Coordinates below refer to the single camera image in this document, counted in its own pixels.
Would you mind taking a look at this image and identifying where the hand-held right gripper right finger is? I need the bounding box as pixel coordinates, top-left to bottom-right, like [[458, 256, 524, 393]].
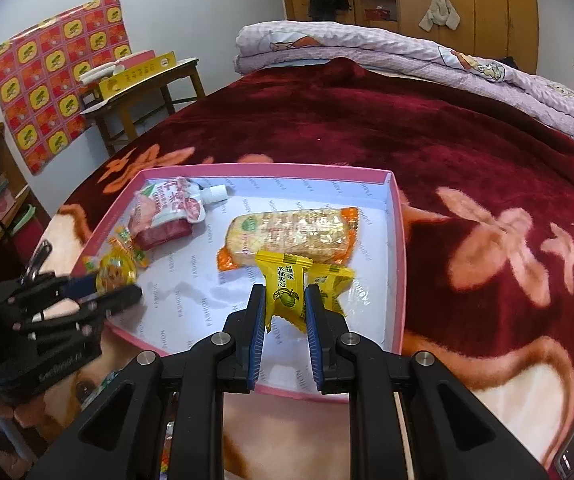
[[304, 284, 550, 480]]

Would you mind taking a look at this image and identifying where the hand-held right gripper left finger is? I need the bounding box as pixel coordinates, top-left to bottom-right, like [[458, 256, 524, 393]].
[[27, 284, 268, 480]]

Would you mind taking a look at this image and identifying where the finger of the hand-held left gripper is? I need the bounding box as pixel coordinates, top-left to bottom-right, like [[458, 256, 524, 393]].
[[12, 284, 144, 346], [0, 273, 102, 312]]

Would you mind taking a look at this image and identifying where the orange yellow candy packet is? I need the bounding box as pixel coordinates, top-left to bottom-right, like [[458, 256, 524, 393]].
[[83, 227, 150, 295]]

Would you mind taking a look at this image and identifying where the yellow candy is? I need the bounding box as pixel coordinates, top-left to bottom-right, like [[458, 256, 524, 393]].
[[255, 250, 314, 333], [307, 262, 356, 317]]

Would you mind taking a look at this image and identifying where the pink cardboard box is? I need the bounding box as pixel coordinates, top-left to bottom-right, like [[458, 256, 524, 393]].
[[84, 162, 408, 401]]

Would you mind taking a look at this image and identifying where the peach jelly drink pouch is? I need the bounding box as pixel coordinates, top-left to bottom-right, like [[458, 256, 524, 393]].
[[129, 176, 228, 251]]

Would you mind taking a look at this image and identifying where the yellow rice cracker packet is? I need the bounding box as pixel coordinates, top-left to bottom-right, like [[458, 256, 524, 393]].
[[217, 206, 359, 273]]

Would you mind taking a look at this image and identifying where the silver metal spring clip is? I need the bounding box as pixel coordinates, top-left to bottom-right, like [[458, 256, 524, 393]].
[[23, 240, 52, 281]]

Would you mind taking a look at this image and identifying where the red plastic bin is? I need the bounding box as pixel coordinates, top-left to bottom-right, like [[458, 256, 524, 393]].
[[2, 202, 50, 256]]

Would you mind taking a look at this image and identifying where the wooden side table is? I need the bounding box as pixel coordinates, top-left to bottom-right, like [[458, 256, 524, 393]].
[[79, 57, 206, 156]]

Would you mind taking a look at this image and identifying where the white rolled paper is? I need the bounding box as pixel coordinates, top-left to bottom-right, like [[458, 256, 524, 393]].
[[78, 62, 122, 86]]

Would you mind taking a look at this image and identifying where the red peach plush blanket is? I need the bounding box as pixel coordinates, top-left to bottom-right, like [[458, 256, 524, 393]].
[[0, 57, 574, 480]]

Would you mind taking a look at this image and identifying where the yellow flat box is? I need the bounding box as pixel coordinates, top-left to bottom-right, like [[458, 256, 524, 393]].
[[98, 51, 178, 101]]

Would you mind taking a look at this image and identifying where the pink flat box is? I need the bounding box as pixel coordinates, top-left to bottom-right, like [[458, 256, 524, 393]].
[[117, 50, 156, 68]]

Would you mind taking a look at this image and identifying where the folded purple quilt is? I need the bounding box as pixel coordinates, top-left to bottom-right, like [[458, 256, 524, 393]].
[[234, 20, 574, 143]]

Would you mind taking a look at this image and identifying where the beige hanging towel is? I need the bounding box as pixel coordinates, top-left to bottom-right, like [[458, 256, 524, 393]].
[[418, 0, 460, 33]]

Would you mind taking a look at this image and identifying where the wooden wardrobe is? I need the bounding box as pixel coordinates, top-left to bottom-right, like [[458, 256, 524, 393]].
[[277, 0, 540, 75]]

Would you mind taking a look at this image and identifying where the black cable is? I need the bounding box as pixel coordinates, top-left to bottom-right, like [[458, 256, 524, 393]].
[[0, 212, 25, 243]]

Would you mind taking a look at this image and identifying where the red yellow patterned wall poster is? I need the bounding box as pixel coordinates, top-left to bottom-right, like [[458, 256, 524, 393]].
[[0, 0, 132, 176]]

